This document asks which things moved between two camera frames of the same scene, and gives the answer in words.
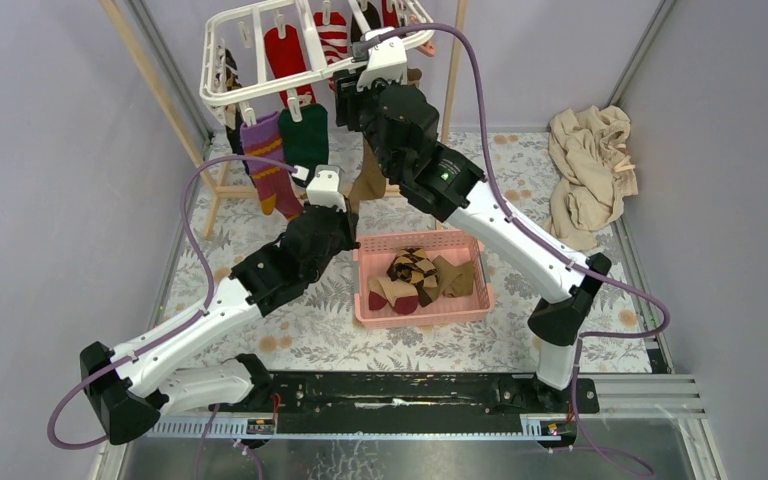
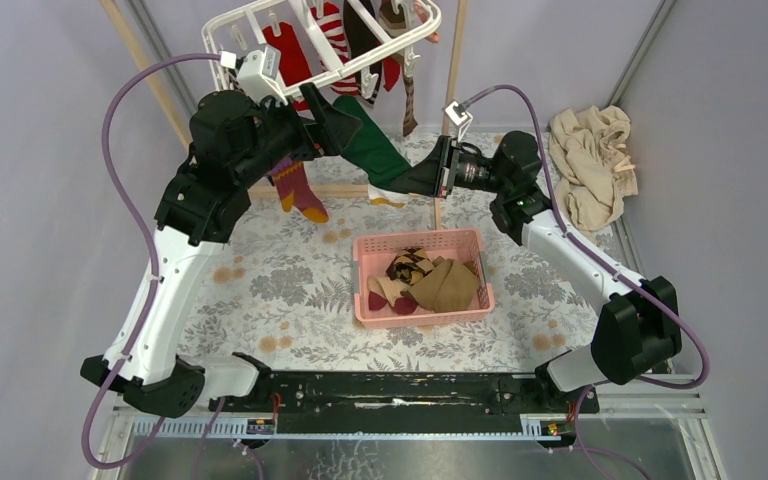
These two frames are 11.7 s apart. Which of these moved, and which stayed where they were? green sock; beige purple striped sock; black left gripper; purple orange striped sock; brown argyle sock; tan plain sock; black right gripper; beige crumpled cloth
Moved: tan plain sock; black right gripper; purple orange striped sock; black left gripper; green sock
Stayed: beige crumpled cloth; beige purple striped sock; brown argyle sock
